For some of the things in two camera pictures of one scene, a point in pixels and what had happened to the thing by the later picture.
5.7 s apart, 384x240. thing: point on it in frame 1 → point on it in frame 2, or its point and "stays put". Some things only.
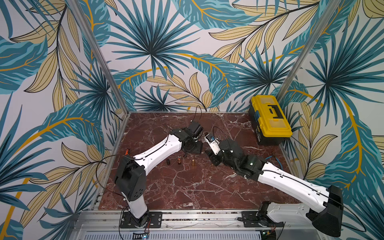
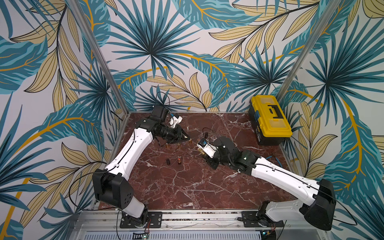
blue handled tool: [279, 163] stays put
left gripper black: [198, 150] → [178, 137]
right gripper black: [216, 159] stays put
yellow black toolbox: [271, 125] stays put
